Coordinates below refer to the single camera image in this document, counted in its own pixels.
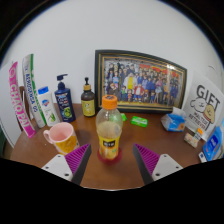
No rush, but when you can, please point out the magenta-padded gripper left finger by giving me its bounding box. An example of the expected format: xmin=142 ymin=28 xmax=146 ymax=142
xmin=41 ymin=143 xmax=92 ymax=186

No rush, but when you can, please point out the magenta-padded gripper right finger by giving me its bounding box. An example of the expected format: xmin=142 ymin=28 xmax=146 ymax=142
xmin=132 ymin=143 xmax=184 ymax=186

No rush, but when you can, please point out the orange juice bottle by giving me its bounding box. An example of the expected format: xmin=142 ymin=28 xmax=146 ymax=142
xmin=95 ymin=94 xmax=124 ymax=161

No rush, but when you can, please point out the pink mug with yellow fruit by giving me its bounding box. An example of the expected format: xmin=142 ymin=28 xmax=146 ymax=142
xmin=42 ymin=121 xmax=80 ymax=156

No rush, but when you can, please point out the small beige snack packet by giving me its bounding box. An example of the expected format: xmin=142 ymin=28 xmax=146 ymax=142
xmin=183 ymin=132 xmax=200 ymax=149

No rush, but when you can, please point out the white remote control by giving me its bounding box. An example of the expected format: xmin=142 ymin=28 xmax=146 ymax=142
xmin=198 ymin=151 xmax=208 ymax=164

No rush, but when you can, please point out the colourful puzzle cube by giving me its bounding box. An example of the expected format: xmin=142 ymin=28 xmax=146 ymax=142
xmin=193 ymin=127 xmax=205 ymax=141

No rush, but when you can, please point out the dark blue pump bottle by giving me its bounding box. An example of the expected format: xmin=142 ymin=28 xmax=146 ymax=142
xmin=54 ymin=73 xmax=77 ymax=124

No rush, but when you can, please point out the white bottle with blue cap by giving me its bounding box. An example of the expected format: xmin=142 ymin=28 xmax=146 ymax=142
xmin=36 ymin=86 xmax=61 ymax=128

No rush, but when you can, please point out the small brown pump bottle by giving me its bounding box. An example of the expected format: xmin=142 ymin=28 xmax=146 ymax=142
xmin=80 ymin=77 xmax=97 ymax=118

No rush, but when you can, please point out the blue detergent bottle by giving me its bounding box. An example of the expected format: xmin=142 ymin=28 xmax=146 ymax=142
xmin=202 ymin=119 xmax=224 ymax=162

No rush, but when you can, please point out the white paper gift bag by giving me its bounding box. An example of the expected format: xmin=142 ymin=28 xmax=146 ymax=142
xmin=181 ymin=71 xmax=224 ymax=141

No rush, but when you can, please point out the framed group picture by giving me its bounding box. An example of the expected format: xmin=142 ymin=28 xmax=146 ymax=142
xmin=94 ymin=49 xmax=188 ymax=114

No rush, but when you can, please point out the brown wooden chair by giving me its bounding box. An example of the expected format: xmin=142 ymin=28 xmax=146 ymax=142
xmin=18 ymin=85 xmax=34 ymax=124

